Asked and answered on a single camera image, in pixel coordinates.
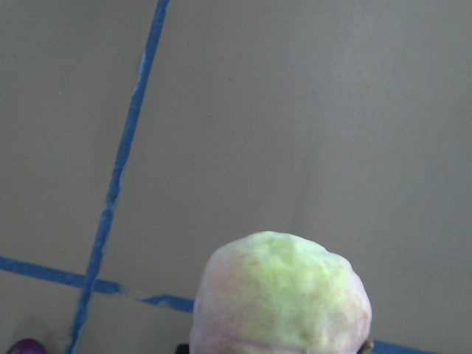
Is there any pale green pink peach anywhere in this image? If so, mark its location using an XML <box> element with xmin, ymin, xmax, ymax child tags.
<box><xmin>190</xmin><ymin>232</ymin><xmax>372</xmax><ymax>353</ymax></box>

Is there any brown paper table cover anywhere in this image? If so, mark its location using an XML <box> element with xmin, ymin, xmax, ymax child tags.
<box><xmin>1</xmin><ymin>1</ymin><xmax>471</xmax><ymax>353</ymax></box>

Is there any purple eggplant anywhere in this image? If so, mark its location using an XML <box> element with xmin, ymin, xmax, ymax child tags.
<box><xmin>7</xmin><ymin>339</ymin><xmax>48</xmax><ymax>354</ymax></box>

